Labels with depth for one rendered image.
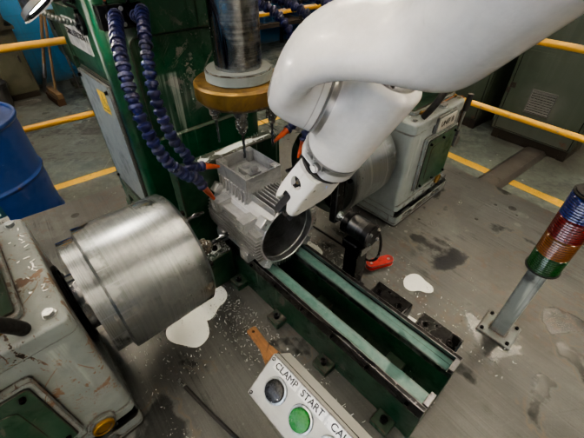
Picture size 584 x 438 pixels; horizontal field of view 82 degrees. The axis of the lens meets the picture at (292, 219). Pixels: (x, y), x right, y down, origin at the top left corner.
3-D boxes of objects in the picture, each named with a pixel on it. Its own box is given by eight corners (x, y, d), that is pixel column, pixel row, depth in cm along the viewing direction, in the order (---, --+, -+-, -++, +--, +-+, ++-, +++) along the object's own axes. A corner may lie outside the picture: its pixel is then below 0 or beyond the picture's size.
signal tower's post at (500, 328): (474, 328, 84) (561, 191, 57) (488, 309, 88) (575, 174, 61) (507, 350, 80) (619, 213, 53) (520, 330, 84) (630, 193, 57)
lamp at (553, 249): (531, 251, 66) (541, 234, 63) (541, 236, 69) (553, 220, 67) (566, 268, 63) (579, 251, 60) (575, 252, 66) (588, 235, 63)
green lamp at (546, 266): (520, 266, 69) (531, 251, 66) (532, 252, 72) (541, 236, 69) (554, 283, 66) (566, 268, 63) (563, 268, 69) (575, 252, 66)
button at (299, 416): (289, 418, 46) (283, 421, 44) (302, 400, 46) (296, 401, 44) (305, 436, 44) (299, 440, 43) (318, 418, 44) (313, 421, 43)
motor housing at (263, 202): (213, 238, 92) (201, 179, 79) (268, 209, 101) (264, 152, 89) (258, 281, 80) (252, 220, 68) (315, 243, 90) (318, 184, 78)
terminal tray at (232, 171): (218, 185, 84) (214, 160, 79) (252, 169, 89) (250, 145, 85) (247, 208, 77) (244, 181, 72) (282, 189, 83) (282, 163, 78)
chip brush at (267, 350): (242, 335, 83) (242, 333, 82) (259, 324, 85) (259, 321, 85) (292, 406, 70) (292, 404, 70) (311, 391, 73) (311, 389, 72)
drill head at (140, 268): (25, 333, 70) (-55, 248, 54) (183, 248, 89) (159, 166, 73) (61, 433, 56) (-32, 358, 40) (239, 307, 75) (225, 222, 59)
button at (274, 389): (266, 390, 49) (259, 392, 47) (278, 373, 49) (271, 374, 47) (280, 407, 47) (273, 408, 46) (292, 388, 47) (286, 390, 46)
